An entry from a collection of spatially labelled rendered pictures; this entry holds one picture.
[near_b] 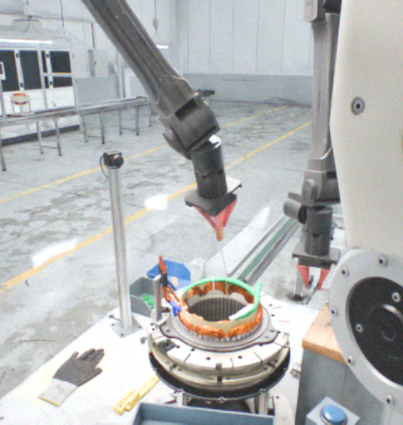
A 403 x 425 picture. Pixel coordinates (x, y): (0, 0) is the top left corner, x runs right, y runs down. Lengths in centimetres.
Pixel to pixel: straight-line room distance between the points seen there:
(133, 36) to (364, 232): 44
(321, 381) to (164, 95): 72
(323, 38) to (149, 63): 40
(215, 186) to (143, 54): 26
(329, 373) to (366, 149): 75
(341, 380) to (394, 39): 82
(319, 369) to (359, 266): 64
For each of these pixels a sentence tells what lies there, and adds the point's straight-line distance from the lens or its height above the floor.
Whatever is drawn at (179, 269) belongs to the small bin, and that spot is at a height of 83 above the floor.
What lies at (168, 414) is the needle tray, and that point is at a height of 104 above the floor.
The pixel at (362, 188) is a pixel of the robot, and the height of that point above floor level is 155.
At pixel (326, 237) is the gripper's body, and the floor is 128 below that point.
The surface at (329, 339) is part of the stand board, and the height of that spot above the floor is 106.
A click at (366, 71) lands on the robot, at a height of 164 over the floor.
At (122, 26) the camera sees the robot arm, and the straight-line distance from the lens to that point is 66.
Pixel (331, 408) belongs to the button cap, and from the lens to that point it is 87.
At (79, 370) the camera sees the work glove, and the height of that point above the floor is 80.
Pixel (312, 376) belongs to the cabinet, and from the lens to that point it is 104.
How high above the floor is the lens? 165
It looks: 21 degrees down
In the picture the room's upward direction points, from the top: straight up
